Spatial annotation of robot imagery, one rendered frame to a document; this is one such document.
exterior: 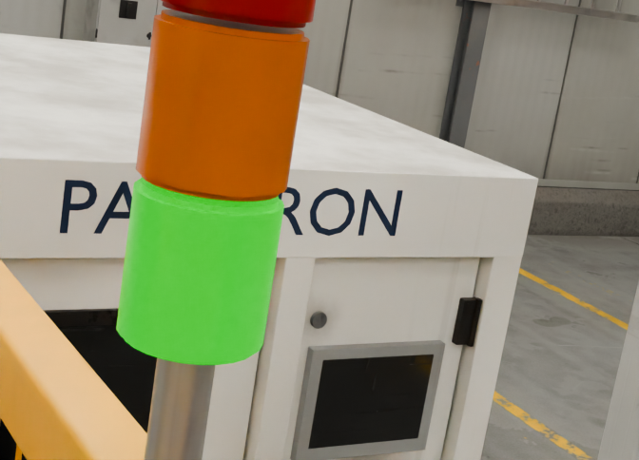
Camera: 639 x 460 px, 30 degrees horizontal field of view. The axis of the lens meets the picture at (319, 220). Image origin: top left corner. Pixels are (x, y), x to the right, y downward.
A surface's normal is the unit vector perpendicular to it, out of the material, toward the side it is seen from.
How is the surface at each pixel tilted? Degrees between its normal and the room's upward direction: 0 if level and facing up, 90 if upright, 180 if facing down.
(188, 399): 90
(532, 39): 90
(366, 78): 90
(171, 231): 90
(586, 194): 38
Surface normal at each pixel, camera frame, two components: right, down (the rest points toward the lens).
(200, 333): 0.11, 0.25
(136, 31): 0.47, 0.29
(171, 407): -0.27, 0.19
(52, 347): 0.15, -0.96
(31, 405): -0.86, -0.01
